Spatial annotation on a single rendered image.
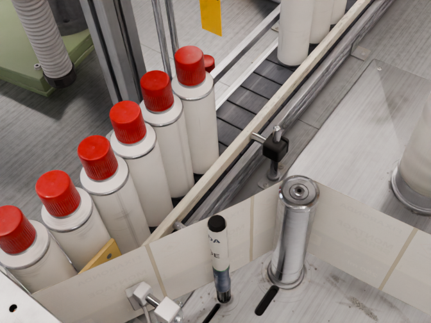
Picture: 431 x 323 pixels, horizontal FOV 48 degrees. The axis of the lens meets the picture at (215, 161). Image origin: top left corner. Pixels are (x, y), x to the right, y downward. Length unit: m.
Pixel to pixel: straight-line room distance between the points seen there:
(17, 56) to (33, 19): 0.47
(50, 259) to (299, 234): 0.25
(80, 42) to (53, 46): 0.43
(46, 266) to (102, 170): 0.11
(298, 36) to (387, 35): 0.26
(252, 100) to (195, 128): 0.20
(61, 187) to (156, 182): 0.14
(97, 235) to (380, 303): 0.34
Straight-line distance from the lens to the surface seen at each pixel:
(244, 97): 0.79
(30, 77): 0.92
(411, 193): 0.68
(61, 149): 0.84
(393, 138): 0.76
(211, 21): 0.60
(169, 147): 0.58
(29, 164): 0.84
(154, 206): 0.61
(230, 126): 0.75
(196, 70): 0.55
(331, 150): 0.73
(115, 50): 0.66
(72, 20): 0.98
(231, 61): 0.73
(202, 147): 0.64
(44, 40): 0.52
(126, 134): 0.51
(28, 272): 0.50
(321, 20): 0.85
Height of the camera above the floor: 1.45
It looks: 54 degrees down
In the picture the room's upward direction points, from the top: 5 degrees counter-clockwise
